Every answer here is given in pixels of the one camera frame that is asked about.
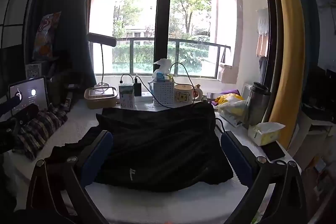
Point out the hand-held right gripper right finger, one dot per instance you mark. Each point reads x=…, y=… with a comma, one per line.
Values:
x=236, y=158

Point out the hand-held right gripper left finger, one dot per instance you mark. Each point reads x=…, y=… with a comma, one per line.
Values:
x=95, y=158

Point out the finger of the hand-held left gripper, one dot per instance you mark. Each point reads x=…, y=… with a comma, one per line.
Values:
x=26, y=113
x=9, y=105

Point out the black pants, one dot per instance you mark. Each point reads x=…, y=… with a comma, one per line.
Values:
x=157, y=140

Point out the plaid cloth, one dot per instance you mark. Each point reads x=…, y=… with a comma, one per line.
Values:
x=44, y=127

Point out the grey tablet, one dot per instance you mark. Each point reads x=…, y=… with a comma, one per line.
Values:
x=36, y=92

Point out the yellow tissue pack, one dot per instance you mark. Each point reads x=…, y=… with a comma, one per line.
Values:
x=265, y=134

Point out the black phone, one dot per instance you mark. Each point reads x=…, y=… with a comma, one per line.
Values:
x=273, y=151

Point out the white printed box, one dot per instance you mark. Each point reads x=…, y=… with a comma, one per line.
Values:
x=33, y=70

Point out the white yellow plastic bag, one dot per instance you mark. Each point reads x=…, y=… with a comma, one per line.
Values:
x=232, y=112

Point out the steel tumbler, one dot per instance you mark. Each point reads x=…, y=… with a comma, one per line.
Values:
x=256, y=106

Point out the tan food container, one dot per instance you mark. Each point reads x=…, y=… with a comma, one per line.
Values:
x=101, y=100

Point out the purple cloth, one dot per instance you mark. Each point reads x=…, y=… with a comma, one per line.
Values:
x=228, y=92

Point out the green white milk carton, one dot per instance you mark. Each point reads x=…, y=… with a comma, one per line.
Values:
x=126, y=98

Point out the colourful snack bag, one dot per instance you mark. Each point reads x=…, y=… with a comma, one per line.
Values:
x=46, y=35

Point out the cartoon print mug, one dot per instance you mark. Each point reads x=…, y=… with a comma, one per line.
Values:
x=183, y=96

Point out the black charger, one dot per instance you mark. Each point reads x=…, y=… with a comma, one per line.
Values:
x=137, y=88

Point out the white shelf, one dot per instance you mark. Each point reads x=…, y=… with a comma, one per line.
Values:
x=315, y=129

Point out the white perforated basket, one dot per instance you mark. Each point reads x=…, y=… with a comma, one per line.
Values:
x=164, y=94

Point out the blue plastic pack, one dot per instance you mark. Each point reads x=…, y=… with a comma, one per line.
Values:
x=158, y=75

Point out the white desk lamp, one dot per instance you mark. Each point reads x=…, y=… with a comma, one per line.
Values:
x=102, y=39

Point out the white crumpled plastic bag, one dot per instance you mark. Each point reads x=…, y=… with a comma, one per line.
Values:
x=162, y=65

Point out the balcony railing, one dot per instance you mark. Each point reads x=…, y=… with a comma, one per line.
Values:
x=194, y=42

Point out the hanging clothes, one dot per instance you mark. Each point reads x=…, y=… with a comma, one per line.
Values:
x=262, y=24

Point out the yellow curtain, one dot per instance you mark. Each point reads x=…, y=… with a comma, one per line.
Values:
x=288, y=29

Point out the dark window post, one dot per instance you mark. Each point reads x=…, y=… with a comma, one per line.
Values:
x=162, y=16

